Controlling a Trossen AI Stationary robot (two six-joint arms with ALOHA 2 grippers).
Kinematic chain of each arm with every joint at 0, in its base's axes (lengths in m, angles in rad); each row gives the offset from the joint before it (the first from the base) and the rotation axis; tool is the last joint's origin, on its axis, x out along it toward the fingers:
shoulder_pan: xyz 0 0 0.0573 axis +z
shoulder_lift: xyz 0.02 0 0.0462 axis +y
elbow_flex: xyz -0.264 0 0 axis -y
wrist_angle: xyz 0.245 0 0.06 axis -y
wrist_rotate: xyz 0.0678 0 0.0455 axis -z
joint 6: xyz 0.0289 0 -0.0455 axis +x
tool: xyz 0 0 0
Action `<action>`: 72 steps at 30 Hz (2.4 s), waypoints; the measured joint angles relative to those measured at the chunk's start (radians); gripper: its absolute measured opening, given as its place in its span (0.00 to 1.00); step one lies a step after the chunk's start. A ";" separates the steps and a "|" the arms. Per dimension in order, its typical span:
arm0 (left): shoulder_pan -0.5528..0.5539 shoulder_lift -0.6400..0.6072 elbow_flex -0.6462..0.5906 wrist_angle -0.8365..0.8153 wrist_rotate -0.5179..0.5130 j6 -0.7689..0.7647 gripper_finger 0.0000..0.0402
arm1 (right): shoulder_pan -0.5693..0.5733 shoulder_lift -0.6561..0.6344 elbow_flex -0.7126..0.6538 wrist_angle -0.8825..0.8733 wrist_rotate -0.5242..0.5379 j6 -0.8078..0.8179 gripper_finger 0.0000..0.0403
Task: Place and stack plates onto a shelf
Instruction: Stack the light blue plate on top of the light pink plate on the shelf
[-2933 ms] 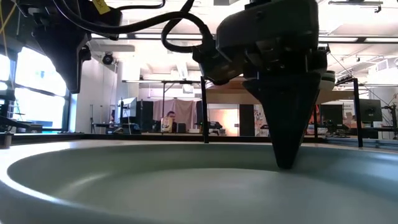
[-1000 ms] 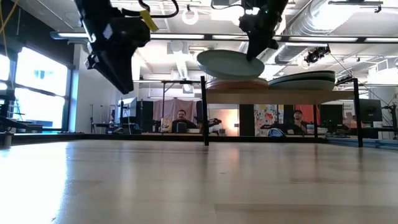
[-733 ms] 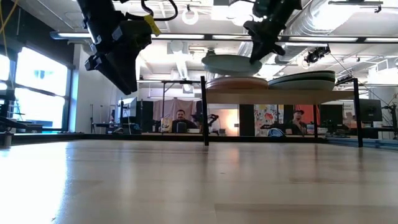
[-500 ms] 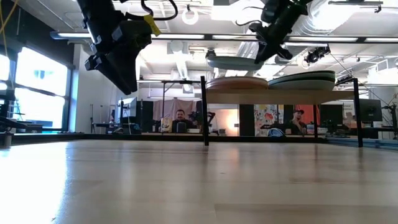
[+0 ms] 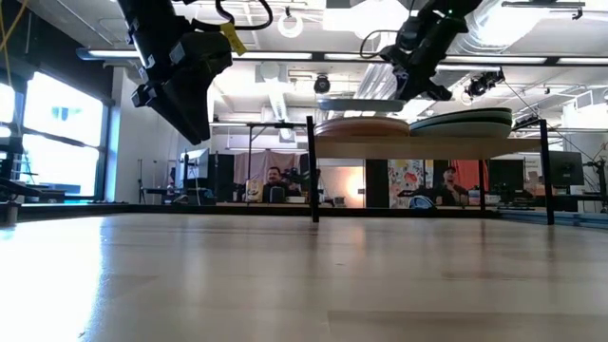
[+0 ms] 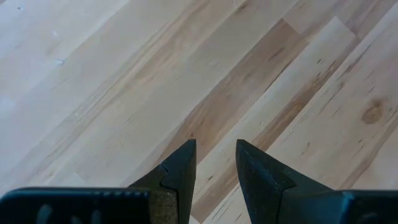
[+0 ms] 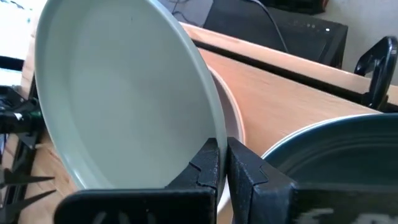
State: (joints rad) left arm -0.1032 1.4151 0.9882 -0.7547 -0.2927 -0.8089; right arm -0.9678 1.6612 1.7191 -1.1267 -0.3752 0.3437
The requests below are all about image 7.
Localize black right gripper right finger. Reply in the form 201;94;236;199
226;136;398;224

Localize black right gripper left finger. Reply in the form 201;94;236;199
54;138;220;224

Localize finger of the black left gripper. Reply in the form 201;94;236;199
0;189;57;220
0;167;55;190

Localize dark green plate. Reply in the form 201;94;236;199
264;114;398;187

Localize beige plate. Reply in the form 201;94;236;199
208;65;247;224

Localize grey-blue plate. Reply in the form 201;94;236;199
34;0;228;200

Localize black and red equipment box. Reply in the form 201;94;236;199
203;0;349;70

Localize black aluminium rig frame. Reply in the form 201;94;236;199
191;39;379;108

